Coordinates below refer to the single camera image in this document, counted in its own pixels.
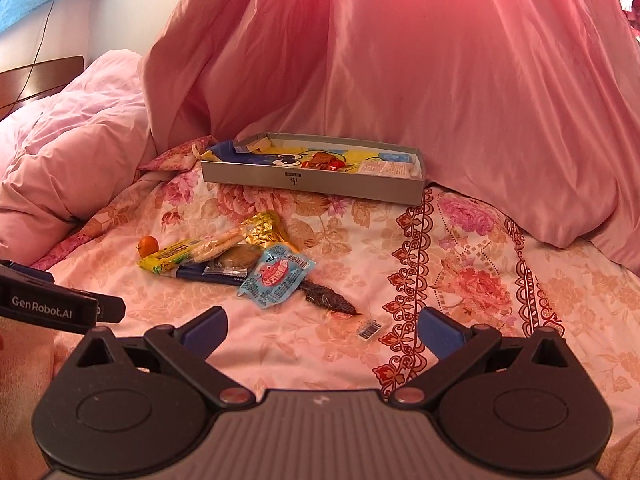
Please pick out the dark wooden headboard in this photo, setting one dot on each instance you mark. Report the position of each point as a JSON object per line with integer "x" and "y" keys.
{"x": 50, "y": 77}

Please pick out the pale yellow wrapper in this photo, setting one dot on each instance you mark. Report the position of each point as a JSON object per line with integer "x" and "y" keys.
{"x": 202, "y": 152}

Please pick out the pink pillow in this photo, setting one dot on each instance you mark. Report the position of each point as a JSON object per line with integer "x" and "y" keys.
{"x": 75, "y": 150}

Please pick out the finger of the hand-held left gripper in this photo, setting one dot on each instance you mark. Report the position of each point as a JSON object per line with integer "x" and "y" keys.
{"x": 35, "y": 274}
{"x": 111, "y": 308}

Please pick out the gold foil snack packet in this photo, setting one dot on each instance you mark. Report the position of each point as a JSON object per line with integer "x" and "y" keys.
{"x": 265, "y": 227}

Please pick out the dark blue snack packet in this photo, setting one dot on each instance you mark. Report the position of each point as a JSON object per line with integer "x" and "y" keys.
{"x": 200, "y": 274}

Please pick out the yellow green snack bar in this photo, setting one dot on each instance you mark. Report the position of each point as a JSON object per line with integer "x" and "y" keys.
{"x": 167, "y": 255}

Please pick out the salmon pink cloth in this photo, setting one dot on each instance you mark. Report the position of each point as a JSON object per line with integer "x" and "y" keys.
{"x": 425, "y": 60}

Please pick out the light blue pig packet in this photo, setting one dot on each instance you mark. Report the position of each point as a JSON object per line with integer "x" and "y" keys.
{"x": 275, "y": 280}

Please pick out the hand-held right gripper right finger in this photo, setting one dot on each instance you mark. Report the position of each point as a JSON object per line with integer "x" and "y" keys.
{"x": 442, "y": 336}

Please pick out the red snack packet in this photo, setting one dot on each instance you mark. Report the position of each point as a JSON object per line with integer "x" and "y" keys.
{"x": 324, "y": 161}

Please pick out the dark brown jerky packet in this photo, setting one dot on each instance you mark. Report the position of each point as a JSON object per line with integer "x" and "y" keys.
{"x": 326, "y": 300}

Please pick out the clear rice cracker packet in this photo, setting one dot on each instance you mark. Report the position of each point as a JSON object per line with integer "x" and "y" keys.
{"x": 216, "y": 247}

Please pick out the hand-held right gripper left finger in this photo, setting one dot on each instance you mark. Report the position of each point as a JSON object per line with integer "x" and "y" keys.
{"x": 206, "y": 334}

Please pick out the barcode sticker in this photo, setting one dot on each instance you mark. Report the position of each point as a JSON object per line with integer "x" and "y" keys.
{"x": 370, "y": 330}

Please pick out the grey cardboard box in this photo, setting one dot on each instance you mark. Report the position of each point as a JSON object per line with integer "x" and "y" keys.
{"x": 310, "y": 182}

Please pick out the yellow blue cartoon packet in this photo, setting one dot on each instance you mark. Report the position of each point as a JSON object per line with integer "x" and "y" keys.
{"x": 295, "y": 152}

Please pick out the white blue snack packet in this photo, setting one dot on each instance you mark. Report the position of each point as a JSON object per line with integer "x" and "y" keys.
{"x": 387, "y": 166}

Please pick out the tangerine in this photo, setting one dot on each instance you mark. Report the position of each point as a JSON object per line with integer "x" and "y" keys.
{"x": 148, "y": 246}

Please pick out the peach fleece cloth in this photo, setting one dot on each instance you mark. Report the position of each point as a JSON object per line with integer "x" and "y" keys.
{"x": 25, "y": 390}

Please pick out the floral bed sheet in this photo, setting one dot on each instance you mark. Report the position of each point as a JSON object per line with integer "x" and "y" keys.
{"x": 340, "y": 245}

